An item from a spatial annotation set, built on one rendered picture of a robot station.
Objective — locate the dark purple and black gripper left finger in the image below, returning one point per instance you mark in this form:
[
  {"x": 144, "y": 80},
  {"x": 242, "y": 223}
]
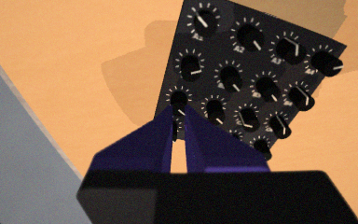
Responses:
[{"x": 141, "y": 149}]

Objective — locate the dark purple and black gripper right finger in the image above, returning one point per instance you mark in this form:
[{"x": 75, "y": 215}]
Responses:
[{"x": 216, "y": 150}]

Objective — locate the black knob box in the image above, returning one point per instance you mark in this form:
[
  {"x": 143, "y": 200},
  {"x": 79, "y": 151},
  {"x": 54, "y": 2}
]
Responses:
[{"x": 221, "y": 39}]

